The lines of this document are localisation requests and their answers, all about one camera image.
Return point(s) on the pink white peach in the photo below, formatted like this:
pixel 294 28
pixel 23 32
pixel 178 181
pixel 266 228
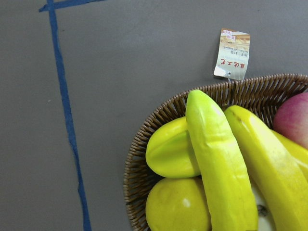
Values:
pixel 291 119

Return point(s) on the yellow starfruit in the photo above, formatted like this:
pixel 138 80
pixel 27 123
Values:
pixel 170 153

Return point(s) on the yellow lemon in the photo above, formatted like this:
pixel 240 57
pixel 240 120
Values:
pixel 178 205

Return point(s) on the paper price tag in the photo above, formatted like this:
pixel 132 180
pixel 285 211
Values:
pixel 233 54

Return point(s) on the brown wicker basket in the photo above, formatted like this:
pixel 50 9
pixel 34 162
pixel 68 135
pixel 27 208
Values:
pixel 261 95

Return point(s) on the greenish yellow banana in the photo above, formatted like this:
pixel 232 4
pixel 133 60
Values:
pixel 228 191

